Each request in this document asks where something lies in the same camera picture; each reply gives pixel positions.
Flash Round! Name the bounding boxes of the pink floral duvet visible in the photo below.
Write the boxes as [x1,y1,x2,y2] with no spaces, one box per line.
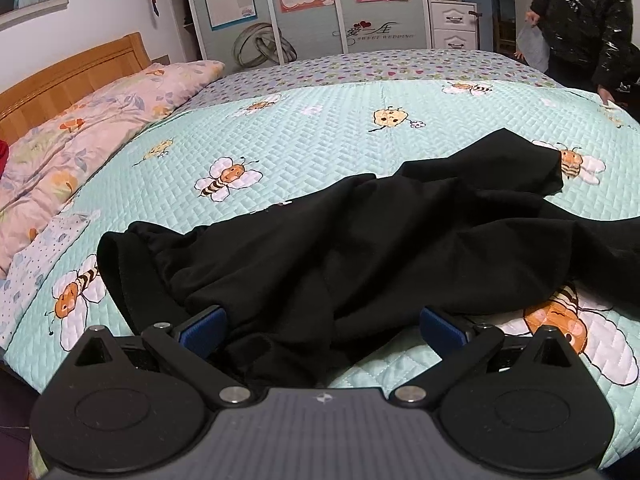
[0,60,226,277]

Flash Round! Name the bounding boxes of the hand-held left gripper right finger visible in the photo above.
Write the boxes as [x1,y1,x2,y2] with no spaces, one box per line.
[392,306,582,408]

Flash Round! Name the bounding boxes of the wooden headboard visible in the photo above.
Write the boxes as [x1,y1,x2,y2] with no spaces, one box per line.
[0,32,152,147]

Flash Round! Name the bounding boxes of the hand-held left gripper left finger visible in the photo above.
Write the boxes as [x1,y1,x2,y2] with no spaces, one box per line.
[66,304,252,408]

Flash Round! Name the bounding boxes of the bee print quilted bedspread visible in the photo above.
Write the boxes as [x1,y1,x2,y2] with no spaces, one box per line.
[0,77,640,471]

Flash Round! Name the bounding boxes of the wardrobe with sliding doors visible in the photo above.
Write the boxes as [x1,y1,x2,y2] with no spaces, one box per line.
[180,0,432,68]

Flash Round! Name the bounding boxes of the black pants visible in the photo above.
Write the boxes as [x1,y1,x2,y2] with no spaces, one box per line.
[96,128,640,387]

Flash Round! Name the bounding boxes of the clear plastic bag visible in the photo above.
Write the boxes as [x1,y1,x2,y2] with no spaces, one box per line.
[515,21,551,74]

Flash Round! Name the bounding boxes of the white drawer cabinet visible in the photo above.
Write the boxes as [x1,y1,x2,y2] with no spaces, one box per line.
[430,0,482,52]

